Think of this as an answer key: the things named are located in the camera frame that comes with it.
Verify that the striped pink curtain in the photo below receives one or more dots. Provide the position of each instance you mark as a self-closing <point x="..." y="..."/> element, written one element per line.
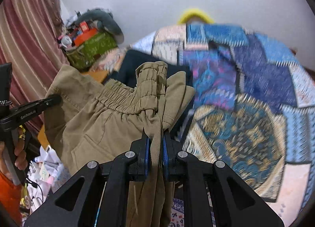
<point x="29" y="32"/>

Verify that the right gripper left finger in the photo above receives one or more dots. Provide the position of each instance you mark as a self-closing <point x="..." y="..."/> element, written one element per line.
<point x="97" y="195"/>

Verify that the khaki olive shorts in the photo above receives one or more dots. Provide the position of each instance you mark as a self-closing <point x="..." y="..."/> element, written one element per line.
<point x="98" y="122"/>

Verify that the green patterned storage bag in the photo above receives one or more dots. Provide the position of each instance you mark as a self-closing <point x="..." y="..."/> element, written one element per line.
<point x="85" y="55"/>

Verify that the person left hand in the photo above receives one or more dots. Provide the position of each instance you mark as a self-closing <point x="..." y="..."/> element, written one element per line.
<point x="17" y="154"/>

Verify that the dark navy folded garment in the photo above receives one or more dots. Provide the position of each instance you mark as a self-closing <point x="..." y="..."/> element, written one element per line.
<point x="133" y="59"/>

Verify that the orange sleeve forearm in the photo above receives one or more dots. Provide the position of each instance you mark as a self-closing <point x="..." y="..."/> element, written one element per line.
<point x="10" y="197"/>

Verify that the orange red box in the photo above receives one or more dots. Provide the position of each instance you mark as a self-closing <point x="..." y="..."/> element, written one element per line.
<point x="84" y="32"/>

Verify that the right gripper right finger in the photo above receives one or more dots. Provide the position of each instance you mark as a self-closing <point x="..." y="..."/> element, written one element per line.
<point x="214" y="195"/>

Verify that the grey plush toy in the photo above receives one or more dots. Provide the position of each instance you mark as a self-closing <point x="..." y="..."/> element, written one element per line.
<point x="105" y="22"/>

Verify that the yellow foam bed rail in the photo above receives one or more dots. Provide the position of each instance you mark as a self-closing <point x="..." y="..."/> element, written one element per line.
<point x="194" y="14"/>

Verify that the blue patchwork bedspread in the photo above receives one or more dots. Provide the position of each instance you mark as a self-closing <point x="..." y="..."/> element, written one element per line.
<point x="253" y="108"/>

